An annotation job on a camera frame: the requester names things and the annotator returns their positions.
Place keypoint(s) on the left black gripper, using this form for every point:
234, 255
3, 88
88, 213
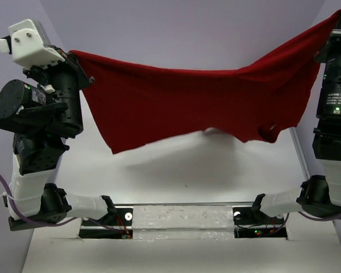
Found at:
48, 72

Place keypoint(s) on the dark red t shirt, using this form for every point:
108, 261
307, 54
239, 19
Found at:
134, 105

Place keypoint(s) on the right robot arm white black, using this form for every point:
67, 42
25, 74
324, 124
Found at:
318, 198

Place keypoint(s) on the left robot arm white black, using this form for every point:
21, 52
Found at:
32, 200

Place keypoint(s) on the pink t shirt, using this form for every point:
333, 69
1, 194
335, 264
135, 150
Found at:
212, 131

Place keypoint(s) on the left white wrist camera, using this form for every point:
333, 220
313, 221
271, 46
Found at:
29, 45

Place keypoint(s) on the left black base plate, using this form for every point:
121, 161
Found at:
114, 227

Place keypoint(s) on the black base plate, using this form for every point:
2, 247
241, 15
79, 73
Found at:
251, 224
114, 227

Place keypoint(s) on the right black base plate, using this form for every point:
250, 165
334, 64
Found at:
251, 224

